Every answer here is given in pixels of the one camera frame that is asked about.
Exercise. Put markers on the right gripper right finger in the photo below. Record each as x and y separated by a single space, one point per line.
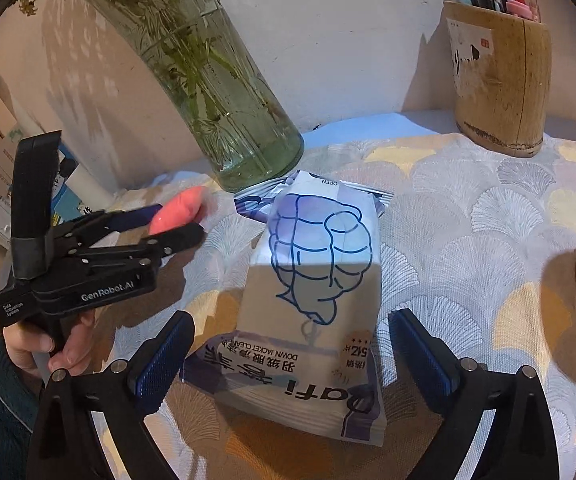
432 365

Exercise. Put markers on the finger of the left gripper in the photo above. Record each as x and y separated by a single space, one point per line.
159 246
101 223

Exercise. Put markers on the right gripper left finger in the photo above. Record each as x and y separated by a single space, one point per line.
159 360

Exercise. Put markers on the pink soft pouch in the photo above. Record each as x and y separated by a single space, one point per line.
188 206

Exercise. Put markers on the white blue wipes pack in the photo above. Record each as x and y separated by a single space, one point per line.
300 353

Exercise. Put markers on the person's left hand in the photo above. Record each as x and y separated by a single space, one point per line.
23 340

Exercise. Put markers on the blue cover book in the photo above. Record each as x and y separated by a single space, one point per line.
75 191

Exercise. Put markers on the scallop pattern tablecloth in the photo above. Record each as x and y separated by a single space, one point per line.
482 247

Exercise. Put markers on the glass flower vase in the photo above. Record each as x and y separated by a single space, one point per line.
200 61

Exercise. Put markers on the wooden pen holder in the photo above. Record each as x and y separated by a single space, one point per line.
501 64

